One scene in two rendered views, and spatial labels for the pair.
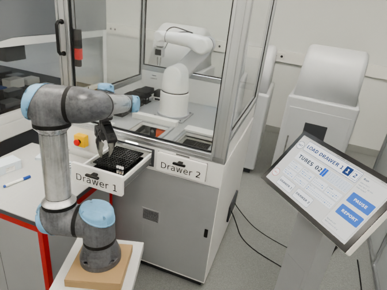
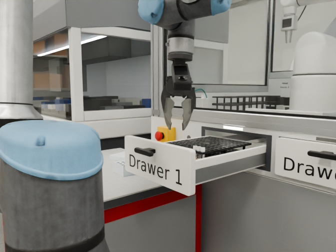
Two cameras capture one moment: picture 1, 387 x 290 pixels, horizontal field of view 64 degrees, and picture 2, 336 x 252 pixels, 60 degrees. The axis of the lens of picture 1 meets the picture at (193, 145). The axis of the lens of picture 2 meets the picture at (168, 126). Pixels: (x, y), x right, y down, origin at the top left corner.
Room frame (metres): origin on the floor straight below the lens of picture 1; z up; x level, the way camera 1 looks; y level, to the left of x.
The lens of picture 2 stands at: (0.65, 0.00, 1.07)
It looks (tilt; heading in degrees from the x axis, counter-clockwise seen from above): 7 degrees down; 34
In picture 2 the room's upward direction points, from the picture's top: straight up
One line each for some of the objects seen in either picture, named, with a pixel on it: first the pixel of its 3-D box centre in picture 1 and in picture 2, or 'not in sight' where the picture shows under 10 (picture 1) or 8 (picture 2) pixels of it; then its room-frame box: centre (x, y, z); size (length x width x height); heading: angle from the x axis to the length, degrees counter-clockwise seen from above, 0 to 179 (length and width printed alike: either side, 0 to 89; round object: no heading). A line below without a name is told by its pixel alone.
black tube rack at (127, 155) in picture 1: (119, 162); (206, 153); (1.47, 0.39, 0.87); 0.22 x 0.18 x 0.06; 163
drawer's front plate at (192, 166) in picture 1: (181, 166); (328, 165); (1.49, 0.05, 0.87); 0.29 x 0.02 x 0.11; 73
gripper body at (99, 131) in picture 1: (104, 127); (178, 77); (1.39, 0.44, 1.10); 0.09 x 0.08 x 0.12; 36
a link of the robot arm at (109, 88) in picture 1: (105, 95); (181, 19); (1.39, 0.44, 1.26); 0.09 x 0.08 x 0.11; 178
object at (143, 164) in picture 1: (120, 162); (208, 154); (1.48, 0.39, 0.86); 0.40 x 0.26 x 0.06; 163
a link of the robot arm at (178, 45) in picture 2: not in sight; (179, 48); (1.38, 0.44, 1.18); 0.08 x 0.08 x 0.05
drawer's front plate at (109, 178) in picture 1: (97, 178); (155, 161); (1.28, 0.45, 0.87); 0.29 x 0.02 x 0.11; 73
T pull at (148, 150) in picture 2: (93, 175); (147, 151); (1.25, 0.46, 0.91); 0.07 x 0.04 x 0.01; 73
